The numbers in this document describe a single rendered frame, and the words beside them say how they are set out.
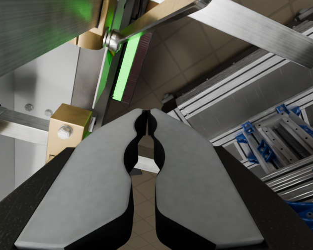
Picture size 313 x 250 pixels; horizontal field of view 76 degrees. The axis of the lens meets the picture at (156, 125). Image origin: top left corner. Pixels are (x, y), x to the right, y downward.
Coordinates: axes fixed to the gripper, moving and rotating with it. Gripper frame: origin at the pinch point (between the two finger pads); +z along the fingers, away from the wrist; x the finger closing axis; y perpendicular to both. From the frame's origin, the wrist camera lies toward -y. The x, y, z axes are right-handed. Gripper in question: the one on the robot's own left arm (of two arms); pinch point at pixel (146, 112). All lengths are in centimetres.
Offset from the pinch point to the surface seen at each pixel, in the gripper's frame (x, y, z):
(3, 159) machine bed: -42, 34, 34
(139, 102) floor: -7, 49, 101
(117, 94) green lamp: -7.3, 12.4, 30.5
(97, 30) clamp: -5.5, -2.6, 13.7
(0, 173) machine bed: -43, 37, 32
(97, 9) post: -4.9, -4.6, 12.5
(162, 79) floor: 6, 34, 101
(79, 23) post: -5.2, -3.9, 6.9
